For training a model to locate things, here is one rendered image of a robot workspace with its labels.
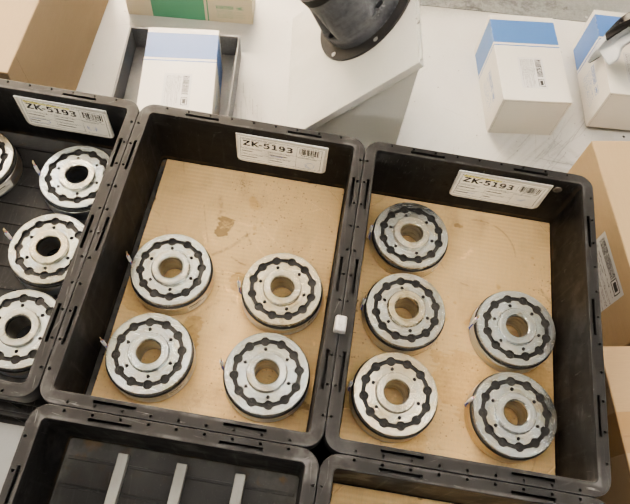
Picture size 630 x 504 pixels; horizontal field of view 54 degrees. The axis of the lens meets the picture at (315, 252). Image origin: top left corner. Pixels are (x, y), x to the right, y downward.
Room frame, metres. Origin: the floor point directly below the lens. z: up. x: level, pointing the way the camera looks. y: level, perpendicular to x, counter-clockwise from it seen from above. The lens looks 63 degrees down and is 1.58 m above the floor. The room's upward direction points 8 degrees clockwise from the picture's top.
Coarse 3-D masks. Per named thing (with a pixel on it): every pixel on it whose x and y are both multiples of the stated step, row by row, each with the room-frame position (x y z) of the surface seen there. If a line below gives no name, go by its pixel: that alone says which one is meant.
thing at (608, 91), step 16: (592, 16) 0.97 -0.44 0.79; (608, 16) 0.97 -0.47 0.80; (592, 32) 0.94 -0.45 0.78; (576, 48) 0.96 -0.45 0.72; (592, 48) 0.91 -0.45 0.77; (624, 48) 0.89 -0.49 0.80; (576, 64) 0.93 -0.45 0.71; (592, 64) 0.88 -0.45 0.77; (608, 64) 0.85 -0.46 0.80; (624, 64) 0.85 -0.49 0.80; (592, 80) 0.85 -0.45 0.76; (608, 80) 0.81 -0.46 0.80; (624, 80) 0.82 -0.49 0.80; (592, 96) 0.82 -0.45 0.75; (608, 96) 0.78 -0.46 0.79; (624, 96) 0.79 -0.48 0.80; (592, 112) 0.79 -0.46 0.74; (608, 112) 0.78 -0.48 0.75; (624, 112) 0.79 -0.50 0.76; (624, 128) 0.79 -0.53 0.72
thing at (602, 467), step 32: (448, 160) 0.49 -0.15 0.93; (480, 160) 0.50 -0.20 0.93; (352, 256) 0.33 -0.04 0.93; (352, 288) 0.30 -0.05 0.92; (352, 320) 0.25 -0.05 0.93; (352, 448) 0.12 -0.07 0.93; (384, 448) 0.12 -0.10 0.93; (608, 448) 0.15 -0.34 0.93; (512, 480) 0.11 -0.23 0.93; (544, 480) 0.12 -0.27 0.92; (576, 480) 0.12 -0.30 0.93; (608, 480) 0.12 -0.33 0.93
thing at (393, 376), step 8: (384, 376) 0.21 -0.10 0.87; (392, 376) 0.22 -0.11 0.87; (400, 376) 0.22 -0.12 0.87; (376, 384) 0.21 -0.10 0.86; (384, 384) 0.21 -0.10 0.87; (408, 384) 0.21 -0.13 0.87; (376, 392) 0.19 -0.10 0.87; (408, 392) 0.20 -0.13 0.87; (416, 392) 0.20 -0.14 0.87; (384, 400) 0.19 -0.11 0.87; (408, 400) 0.19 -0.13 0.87; (384, 408) 0.18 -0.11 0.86; (392, 408) 0.18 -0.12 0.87; (400, 408) 0.18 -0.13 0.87; (408, 408) 0.18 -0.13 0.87
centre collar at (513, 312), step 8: (504, 312) 0.32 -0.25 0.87; (512, 312) 0.32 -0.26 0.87; (520, 312) 0.32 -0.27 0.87; (504, 320) 0.31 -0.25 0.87; (528, 320) 0.31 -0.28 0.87; (504, 328) 0.30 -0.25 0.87; (528, 328) 0.30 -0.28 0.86; (536, 328) 0.31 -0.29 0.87; (504, 336) 0.29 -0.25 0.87; (512, 336) 0.29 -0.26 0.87; (528, 336) 0.29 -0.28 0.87; (512, 344) 0.28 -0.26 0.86; (520, 344) 0.28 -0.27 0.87
